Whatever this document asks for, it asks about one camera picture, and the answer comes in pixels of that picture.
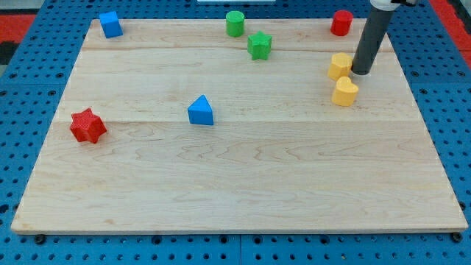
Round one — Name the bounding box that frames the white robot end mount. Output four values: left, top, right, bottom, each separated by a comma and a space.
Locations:
369, 0, 419, 11

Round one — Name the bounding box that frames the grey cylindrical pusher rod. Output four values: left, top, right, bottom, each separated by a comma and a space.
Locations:
351, 4, 394, 75

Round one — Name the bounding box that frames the yellow hexagon block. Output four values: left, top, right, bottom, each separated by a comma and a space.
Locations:
327, 52, 353, 81

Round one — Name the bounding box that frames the red cylinder block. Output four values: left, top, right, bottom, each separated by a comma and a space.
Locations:
330, 10, 353, 36

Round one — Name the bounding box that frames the yellow heart block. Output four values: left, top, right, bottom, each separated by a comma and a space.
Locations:
331, 77, 359, 107

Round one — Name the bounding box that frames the green star block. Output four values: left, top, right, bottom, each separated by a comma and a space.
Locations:
247, 31, 272, 60

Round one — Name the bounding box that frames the green cylinder block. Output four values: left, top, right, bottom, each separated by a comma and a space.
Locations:
225, 10, 245, 38

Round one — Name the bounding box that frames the blue triangle block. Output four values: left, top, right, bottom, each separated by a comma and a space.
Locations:
187, 95, 214, 126

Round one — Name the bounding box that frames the wooden board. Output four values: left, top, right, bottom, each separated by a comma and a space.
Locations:
11, 18, 468, 235

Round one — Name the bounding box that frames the blue cube block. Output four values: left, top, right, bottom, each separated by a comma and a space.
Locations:
99, 11, 123, 38

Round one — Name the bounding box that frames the red star block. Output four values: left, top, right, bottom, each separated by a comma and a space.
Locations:
70, 108, 107, 144

